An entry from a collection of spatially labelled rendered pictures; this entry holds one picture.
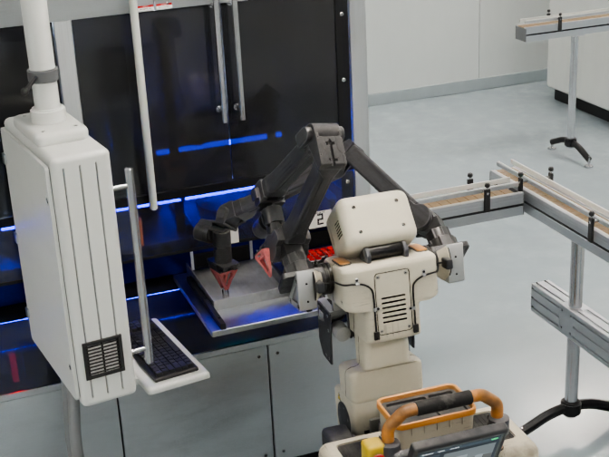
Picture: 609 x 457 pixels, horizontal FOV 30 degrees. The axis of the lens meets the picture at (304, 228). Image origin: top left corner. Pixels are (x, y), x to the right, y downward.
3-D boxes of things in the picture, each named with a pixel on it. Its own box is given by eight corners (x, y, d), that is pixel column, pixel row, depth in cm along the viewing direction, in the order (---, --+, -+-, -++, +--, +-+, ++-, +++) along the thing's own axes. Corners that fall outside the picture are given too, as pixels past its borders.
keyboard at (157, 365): (111, 332, 369) (110, 325, 368) (150, 321, 375) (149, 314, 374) (155, 383, 336) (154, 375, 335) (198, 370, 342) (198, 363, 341)
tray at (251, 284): (186, 272, 392) (186, 263, 391) (257, 258, 400) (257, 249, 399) (214, 311, 362) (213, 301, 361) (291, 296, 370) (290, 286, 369)
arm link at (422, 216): (342, 128, 346) (357, 140, 354) (313, 161, 347) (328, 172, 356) (435, 214, 321) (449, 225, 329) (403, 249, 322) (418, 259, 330)
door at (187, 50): (93, 202, 365) (71, 19, 343) (231, 179, 380) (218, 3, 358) (93, 202, 365) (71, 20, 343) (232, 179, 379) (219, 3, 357)
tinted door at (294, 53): (233, 179, 380) (219, 3, 358) (352, 160, 393) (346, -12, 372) (233, 179, 379) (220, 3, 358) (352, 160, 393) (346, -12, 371)
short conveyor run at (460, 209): (362, 247, 415) (361, 207, 410) (345, 233, 429) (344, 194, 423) (526, 216, 437) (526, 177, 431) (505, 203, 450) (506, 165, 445)
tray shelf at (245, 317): (173, 279, 391) (172, 275, 391) (360, 244, 413) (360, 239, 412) (212, 337, 349) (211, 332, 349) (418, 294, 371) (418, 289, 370)
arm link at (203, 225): (227, 207, 358) (242, 215, 366) (200, 199, 365) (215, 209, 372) (215, 242, 357) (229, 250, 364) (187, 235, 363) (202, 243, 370)
